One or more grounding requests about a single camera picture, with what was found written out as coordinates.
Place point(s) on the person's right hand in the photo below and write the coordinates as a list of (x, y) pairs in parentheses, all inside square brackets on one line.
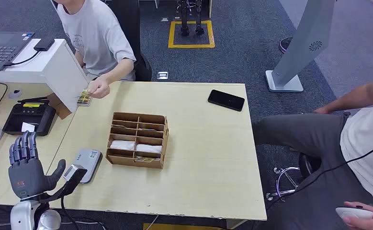
[(322, 111)]

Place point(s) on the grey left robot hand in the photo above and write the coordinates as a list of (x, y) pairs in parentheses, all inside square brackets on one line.
[(26, 177)]

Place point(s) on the yellow picture ID card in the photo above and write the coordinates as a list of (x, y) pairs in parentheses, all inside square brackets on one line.
[(84, 93)]

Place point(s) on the white handheld remote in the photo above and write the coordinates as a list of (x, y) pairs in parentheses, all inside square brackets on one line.
[(351, 213)]

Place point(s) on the brown cardboard organizer box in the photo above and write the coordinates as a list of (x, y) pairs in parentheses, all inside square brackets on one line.
[(122, 161)]

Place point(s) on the person's right forearm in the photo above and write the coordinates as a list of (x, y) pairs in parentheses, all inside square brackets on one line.
[(354, 98)]

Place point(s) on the person's left forearm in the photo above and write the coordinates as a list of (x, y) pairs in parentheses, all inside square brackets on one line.
[(119, 71)]

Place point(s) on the person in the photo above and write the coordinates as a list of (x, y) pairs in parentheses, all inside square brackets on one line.
[(300, 136), (94, 35)]

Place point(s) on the thin white card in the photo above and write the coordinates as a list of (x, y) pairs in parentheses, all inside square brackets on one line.
[(151, 129), (122, 126)]

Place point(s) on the yellow room key cards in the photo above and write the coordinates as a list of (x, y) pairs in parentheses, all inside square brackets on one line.
[(145, 159)]

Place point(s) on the white desk riser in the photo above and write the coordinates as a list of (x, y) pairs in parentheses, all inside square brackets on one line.
[(62, 76)]

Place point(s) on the brown cardboard piece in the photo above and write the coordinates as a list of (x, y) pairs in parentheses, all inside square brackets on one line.
[(59, 109)]

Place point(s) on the white paper note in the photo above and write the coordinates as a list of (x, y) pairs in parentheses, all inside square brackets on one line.
[(28, 127)]

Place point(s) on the black stool seat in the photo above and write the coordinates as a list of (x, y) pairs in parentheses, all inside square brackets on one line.
[(308, 165)]

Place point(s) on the white folded towel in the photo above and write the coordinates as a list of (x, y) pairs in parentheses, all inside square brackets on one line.
[(122, 145), (149, 148)]

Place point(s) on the black handheld controller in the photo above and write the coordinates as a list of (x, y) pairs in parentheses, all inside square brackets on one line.
[(40, 117)]

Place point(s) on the silver floor socket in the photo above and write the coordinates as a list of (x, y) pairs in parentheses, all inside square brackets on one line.
[(162, 75), (164, 19)]

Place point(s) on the black rectangular dock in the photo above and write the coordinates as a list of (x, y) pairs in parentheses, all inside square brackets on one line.
[(44, 44)]

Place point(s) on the black office chair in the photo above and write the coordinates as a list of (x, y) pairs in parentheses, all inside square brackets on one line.
[(129, 19)]

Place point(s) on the black round base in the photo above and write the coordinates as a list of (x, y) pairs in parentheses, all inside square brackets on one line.
[(284, 45)]

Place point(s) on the grey kiosk stand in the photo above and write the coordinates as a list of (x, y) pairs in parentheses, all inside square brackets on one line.
[(303, 35)]

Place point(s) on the small grey round puck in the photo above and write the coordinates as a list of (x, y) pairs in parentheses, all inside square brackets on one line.
[(15, 94)]

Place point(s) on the chrome stool base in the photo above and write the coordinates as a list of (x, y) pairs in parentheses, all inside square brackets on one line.
[(281, 192)]

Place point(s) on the black smartphone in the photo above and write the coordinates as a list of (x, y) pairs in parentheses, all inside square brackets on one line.
[(226, 100)]

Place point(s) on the white desk leg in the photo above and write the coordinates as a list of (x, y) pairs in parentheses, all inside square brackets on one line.
[(156, 3), (210, 8)]

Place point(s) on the black robot legs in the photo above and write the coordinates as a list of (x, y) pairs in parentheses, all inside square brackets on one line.
[(184, 19)]

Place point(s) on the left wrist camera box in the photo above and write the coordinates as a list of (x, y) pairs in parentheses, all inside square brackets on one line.
[(73, 173)]

